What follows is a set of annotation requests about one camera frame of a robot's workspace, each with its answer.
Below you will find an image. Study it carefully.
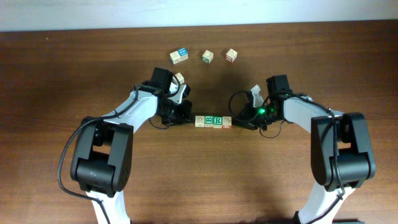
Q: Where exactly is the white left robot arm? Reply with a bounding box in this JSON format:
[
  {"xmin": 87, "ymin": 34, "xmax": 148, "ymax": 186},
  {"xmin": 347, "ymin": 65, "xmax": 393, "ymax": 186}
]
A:
[{"xmin": 70, "ymin": 67, "xmax": 193, "ymax": 223}]

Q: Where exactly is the blue top wooden block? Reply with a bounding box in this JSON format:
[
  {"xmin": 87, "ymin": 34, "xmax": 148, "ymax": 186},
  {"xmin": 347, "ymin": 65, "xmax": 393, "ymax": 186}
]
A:
[{"xmin": 177, "ymin": 47, "xmax": 188, "ymax": 61}]

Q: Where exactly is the red sided wooden block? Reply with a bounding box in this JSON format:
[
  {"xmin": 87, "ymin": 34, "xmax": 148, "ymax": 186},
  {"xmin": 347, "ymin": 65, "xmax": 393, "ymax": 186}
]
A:
[{"xmin": 222, "ymin": 116, "xmax": 232, "ymax": 129}]

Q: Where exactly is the wooden letter M block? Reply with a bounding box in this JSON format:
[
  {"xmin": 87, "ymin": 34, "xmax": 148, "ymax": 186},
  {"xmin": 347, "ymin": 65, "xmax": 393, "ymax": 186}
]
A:
[{"xmin": 195, "ymin": 116, "xmax": 205, "ymax": 128}]

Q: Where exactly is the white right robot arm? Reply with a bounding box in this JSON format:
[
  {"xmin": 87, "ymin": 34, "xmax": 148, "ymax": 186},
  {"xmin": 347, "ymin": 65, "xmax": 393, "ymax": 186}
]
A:
[{"xmin": 232, "ymin": 75, "xmax": 376, "ymax": 223}]

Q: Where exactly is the red sided far block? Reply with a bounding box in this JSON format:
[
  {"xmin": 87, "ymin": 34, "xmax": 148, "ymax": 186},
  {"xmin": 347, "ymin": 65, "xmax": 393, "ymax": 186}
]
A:
[{"xmin": 225, "ymin": 49, "xmax": 238, "ymax": 62}]

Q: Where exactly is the green letter R block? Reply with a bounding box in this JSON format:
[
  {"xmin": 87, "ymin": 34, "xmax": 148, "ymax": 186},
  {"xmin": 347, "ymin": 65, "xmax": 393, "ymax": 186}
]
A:
[{"xmin": 213, "ymin": 116, "xmax": 223, "ymax": 129}]

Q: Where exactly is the baseball picture wooden block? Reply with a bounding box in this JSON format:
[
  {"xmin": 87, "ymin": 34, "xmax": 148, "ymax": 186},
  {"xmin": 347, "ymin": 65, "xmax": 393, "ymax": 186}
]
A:
[{"xmin": 174, "ymin": 73, "xmax": 184, "ymax": 85}]

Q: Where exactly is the plain wooden block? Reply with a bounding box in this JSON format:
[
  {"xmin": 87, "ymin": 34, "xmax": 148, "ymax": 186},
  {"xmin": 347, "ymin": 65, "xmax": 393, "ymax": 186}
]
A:
[{"xmin": 170, "ymin": 51, "xmax": 181, "ymax": 64}]

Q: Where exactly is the green sided wooden block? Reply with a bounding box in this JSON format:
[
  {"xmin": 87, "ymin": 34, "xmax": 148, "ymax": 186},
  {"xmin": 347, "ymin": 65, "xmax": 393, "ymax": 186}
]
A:
[{"xmin": 202, "ymin": 50, "xmax": 214, "ymax": 63}]

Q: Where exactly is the green letter B block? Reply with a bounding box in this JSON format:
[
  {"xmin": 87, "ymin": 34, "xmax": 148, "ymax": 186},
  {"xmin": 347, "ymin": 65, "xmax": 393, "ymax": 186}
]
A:
[{"xmin": 204, "ymin": 116, "xmax": 214, "ymax": 128}]

